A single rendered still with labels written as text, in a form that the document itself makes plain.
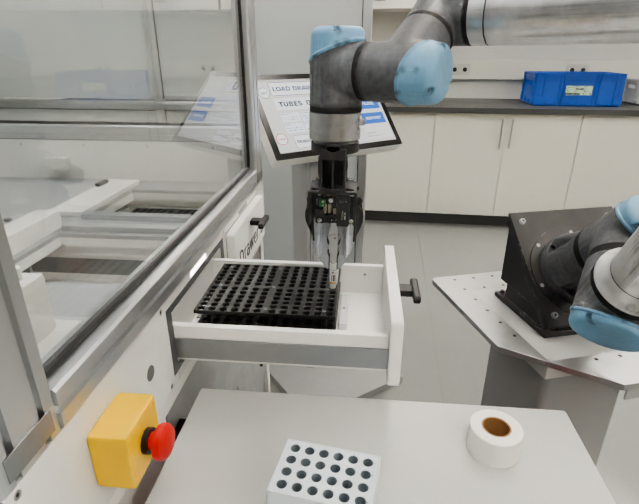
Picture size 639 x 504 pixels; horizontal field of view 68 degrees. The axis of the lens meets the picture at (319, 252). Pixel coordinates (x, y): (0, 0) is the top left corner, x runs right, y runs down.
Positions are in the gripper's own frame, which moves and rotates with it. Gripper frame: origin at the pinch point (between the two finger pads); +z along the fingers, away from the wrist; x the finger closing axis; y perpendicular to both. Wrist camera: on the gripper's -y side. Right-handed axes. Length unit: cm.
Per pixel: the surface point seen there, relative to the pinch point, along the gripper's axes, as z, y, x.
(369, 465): 16.2, 27.5, 6.6
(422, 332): 95, -129, 37
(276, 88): -21, -89, -25
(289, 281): 5.0, -0.9, -7.7
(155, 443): 6.2, 36.1, -16.7
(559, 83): -11, -295, 141
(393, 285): 2.1, 4.6, 9.9
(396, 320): 2.0, 15.3, 9.7
